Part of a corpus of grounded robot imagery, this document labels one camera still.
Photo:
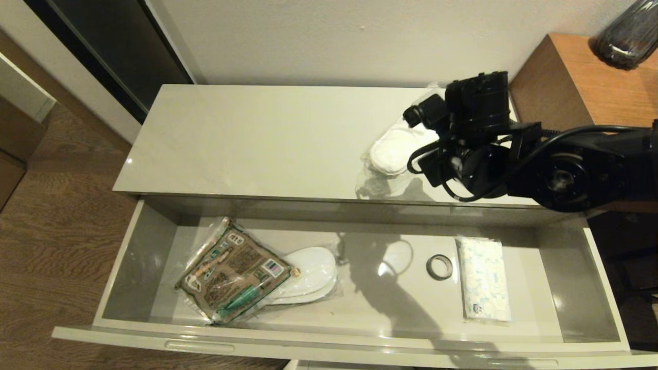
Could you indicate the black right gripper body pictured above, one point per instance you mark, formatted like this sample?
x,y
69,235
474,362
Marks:
x,y
478,108

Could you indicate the white slippers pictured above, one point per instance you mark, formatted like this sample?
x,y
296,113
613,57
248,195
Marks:
x,y
313,272
393,151

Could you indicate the black tape roll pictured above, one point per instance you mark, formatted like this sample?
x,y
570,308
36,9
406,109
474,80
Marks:
x,y
431,270

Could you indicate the brown grain package green print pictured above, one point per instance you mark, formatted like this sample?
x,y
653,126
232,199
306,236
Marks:
x,y
236,272

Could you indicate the silver and black robot base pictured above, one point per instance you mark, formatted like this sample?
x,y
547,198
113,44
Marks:
x,y
349,366

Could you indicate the glossy white drawer cabinet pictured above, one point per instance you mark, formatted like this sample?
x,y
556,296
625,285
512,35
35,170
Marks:
x,y
231,144

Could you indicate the brown wooden side cabinet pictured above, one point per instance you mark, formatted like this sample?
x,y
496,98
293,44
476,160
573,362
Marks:
x,y
565,77

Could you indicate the dark glass vase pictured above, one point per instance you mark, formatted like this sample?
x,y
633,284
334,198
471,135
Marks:
x,y
627,41

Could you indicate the white patterned tissue pack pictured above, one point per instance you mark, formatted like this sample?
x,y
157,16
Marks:
x,y
483,280

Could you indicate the dark door panel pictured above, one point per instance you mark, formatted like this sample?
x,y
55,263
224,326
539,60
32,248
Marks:
x,y
123,46

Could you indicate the brown and white furniture piece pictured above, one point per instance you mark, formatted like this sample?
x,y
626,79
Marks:
x,y
15,133

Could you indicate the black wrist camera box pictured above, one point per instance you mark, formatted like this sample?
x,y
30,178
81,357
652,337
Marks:
x,y
426,110

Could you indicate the white door frame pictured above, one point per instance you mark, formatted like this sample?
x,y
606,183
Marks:
x,y
77,87

